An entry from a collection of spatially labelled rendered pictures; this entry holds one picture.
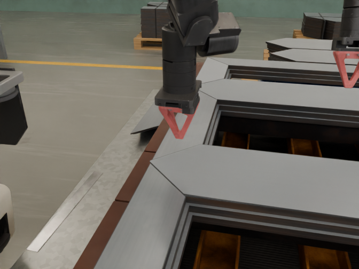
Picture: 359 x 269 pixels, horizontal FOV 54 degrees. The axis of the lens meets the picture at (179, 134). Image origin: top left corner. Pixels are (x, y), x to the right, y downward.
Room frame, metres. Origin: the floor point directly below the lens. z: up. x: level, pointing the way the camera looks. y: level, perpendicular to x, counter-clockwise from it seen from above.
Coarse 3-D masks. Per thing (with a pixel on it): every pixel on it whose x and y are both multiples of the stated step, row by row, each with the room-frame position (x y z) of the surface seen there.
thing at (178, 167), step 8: (200, 144) 0.67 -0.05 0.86; (176, 152) 0.63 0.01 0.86; (184, 152) 0.63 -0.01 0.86; (192, 152) 0.63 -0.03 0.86; (168, 160) 0.60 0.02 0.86; (176, 160) 0.60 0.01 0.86; (184, 160) 0.60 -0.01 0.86; (192, 160) 0.60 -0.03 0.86; (168, 168) 0.57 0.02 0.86; (176, 168) 0.57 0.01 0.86; (184, 168) 0.57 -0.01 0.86; (192, 168) 0.57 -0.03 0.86; (168, 176) 0.54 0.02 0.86; (176, 176) 0.54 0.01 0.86; (184, 176) 0.54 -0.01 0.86; (176, 184) 0.52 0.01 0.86; (184, 184) 0.52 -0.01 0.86; (184, 192) 0.50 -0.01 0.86
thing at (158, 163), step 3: (162, 156) 0.61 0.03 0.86; (165, 156) 0.61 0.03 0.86; (153, 159) 0.60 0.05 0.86; (156, 159) 0.60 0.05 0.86; (159, 159) 0.60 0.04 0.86; (162, 159) 0.60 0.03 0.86; (165, 159) 0.60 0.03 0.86; (150, 162) 0.59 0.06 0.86; (153, 162) 0.59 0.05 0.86; (156, 162) 0.59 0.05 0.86; (159, 162) 0.59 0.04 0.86; (162, 162) 0.59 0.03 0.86; (153, 165) 0.58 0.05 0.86; (156, 165) 0.58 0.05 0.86; (159, 165) 0.58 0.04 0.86; (162, 165) 0.58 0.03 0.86; (159, 168) 0.57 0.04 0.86
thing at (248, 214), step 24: (240, 72) 1.23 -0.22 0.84; (264, 72) 1.22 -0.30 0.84; (288, 72) 1.20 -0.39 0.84; (312, 72) 1.19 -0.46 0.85; (336, 72) 1.17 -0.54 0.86; (216, 120) 0.85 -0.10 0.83; (288, 120) 0.87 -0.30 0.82; (312, 120) 0.85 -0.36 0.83; (336, 120) 0.85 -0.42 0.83; (192, 216) 0.47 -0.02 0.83; (216, 216) 0.47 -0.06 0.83; (240, 216) 0.46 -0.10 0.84; (264, 216) 0.45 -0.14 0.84; (288, 216) 0.45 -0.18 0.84; (312, 216) 0.44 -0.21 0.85; (336, 216) 0.44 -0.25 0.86; (336, 240) 0.42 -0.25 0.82; (168, 264) 0.35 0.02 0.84
